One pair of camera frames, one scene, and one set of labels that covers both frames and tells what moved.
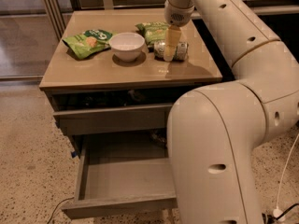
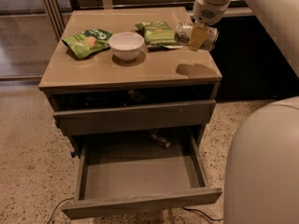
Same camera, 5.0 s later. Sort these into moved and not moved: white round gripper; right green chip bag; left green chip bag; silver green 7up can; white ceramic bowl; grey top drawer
Moved: silver green 7up can; white round gripper
Not moved: left green chip bag; white ceramic bowl; right green chip bag; grey top drawer
